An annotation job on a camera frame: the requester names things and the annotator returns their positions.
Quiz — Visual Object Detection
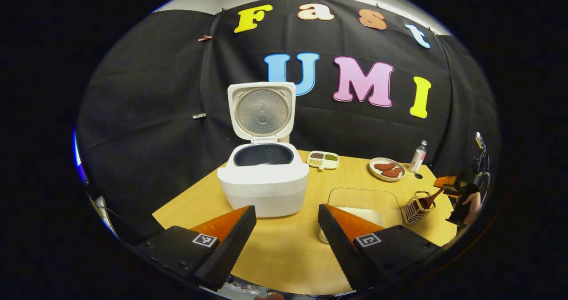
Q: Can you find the black backdrop cloth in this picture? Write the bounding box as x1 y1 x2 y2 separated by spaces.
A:
75 0 502 243

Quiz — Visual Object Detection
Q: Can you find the white round plate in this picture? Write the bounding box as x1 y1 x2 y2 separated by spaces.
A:
369 158 406 182

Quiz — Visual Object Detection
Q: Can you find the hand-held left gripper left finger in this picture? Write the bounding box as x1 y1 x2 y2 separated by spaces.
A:
133 205 258 292

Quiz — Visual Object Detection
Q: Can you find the metal wire chopstick holder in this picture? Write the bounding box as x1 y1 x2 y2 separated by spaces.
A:
402 191 437 225

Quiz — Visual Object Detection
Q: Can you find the white rice cooker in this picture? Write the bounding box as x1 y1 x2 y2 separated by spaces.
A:
217 82 310 218

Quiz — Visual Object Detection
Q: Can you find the white divided bean dish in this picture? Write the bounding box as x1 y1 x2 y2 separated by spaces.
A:
307 151 340 171

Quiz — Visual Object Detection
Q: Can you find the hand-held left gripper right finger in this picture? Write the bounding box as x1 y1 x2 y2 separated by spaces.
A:
317 204 441 292

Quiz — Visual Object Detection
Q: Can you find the small pink label bottle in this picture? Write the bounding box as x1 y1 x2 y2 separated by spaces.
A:
409 140 427 173

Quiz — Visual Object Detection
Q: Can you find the brown wooden spoon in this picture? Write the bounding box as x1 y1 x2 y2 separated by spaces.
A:
418 187 446 210

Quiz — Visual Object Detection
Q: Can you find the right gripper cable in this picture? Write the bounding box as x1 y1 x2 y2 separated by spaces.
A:
474 131 491 194

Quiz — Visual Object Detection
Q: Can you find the clear plastic container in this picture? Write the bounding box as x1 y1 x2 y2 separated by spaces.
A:
319 188 403 244

